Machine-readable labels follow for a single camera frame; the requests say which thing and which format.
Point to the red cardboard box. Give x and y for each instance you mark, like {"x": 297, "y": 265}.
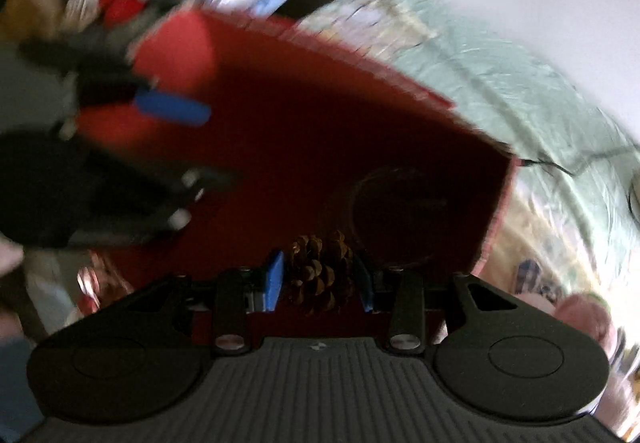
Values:
{"x": 310, "y": 123}

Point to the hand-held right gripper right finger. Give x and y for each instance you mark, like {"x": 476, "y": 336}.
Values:
{"x": 364, "y": 288}

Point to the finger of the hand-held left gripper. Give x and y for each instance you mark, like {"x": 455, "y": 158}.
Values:
{"x": 170, "y": 107}
{"x": 185, "y": 198}

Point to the pale green printed blanket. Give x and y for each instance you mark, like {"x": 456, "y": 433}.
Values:
{"x": 525, "y": 88}

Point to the brown pine cone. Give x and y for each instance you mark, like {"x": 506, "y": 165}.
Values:
{"x": 317, "y": 273}

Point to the dark cylindrical container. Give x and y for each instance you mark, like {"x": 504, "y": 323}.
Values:
{"x": 400, "y": 213}

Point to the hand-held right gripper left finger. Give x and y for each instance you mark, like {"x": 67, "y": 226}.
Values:
{"x": 274, "y": 280}

